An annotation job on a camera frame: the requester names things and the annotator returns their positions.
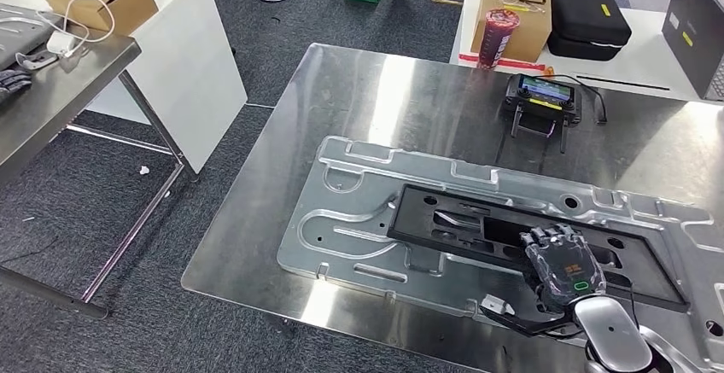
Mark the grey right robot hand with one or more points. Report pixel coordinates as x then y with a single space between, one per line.
565 268

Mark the black plastic panel part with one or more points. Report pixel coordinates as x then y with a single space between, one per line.
418 223

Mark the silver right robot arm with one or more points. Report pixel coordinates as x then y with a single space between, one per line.
611 331

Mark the stainless steel workbench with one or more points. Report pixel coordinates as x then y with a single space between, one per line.
339 93

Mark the black handheld controller with screen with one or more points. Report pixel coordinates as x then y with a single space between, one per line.
543 96

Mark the stamped grey metal panel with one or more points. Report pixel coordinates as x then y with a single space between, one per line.
339 234

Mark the red tape strip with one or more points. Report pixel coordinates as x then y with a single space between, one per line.
469 58

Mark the tall cardboard box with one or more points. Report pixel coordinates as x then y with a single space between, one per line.
526 31

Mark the red drink cup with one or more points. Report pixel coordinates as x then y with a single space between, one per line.
496 37

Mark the black zip case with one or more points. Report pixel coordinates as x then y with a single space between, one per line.
588 20

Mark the black laptop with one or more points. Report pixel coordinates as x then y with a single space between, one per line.
695 25

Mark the white panel table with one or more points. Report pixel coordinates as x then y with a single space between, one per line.
186 48

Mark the steel table with sled legs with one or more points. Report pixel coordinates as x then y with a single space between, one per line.
68 93

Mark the grey work glove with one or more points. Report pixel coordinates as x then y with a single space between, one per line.
14 82

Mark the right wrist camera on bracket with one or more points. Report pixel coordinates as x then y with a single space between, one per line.
498 304

